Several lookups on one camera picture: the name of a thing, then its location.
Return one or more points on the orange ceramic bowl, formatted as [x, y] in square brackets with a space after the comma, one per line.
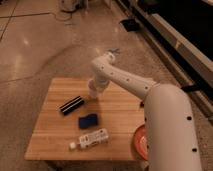
[140, 142]

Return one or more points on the white plastic bottle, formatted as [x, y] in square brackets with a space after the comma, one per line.
[90, 139]

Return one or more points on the black rectangular box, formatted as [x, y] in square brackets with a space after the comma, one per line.
[71, 105]

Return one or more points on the wooden table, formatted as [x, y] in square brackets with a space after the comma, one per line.
[118, 111]

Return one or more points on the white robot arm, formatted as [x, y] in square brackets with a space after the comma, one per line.
[169, 121]

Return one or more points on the blue sponge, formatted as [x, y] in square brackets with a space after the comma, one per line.
[88, 121]

